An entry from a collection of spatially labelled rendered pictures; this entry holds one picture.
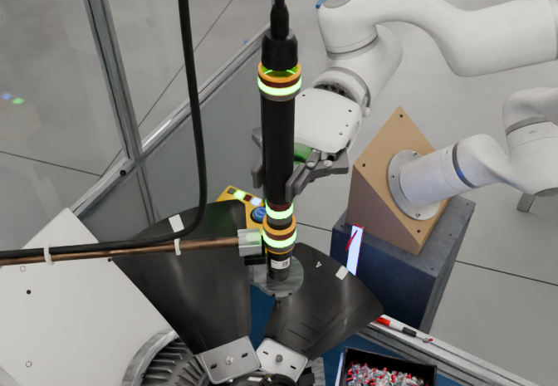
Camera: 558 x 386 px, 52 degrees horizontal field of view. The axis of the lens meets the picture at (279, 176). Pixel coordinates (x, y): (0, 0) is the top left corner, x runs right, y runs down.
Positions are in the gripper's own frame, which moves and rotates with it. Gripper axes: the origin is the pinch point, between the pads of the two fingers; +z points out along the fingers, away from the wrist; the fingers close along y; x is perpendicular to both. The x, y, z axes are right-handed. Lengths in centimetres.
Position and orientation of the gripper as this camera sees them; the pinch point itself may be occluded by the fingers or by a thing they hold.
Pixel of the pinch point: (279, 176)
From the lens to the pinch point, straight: 69.7
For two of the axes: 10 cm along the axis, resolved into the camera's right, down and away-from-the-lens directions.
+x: 0.0, -6.9, -7.2
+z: -4.8, 6.3, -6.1
